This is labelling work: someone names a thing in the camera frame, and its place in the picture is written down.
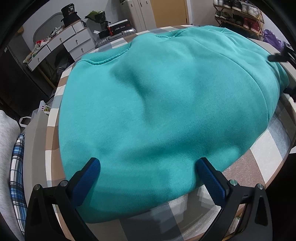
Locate teal jacket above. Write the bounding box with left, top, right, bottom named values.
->
left=58, top=26, right=289, bottom=223

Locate blue plaid cloth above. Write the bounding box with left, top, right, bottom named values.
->
left=10, top=133, right=27, bottom=235

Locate shoe rack with shoes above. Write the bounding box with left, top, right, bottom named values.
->
left=213, top=0, right=264, bottom=39

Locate wooden door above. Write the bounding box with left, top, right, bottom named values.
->
left=151, top=0, right=189, bottom=28

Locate white narrow cabinet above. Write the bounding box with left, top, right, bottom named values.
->
left=120, top=0, right=156, bottom=32

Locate black red shoe box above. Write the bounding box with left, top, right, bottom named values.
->
left=108, top=19, right=132, bottom=36

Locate silver suitcase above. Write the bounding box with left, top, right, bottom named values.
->
left=95, top=28, right=137, bottom=48

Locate white drawer desk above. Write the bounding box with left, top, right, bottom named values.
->
left=27, top=20, right=95, bottom=71

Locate black hat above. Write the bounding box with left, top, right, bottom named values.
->
left=61, top=3, right=81, bottom=27

